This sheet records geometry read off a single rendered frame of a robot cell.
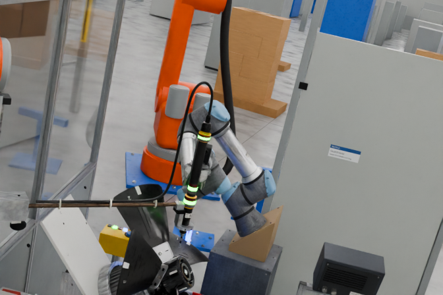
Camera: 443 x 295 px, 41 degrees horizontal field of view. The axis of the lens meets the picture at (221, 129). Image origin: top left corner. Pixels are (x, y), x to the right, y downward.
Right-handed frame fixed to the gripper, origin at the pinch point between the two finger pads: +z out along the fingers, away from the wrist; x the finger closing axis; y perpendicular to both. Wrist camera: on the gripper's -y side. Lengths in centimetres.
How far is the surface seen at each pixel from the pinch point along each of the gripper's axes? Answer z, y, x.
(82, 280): 21, 38, 28
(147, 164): -373, 134, 79
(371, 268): -33, 32, -77
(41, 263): -64, 88, 70
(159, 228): -0.5, 22.7, 8.3
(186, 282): 10.9, 34.6, -6.5
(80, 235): 6.4, 29.7, 34.5
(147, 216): -0.3, 19.5, 13.4
